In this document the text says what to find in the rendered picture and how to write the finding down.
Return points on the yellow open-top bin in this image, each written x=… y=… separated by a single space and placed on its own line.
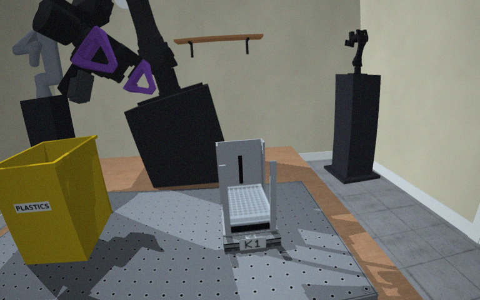
x=55 y=210

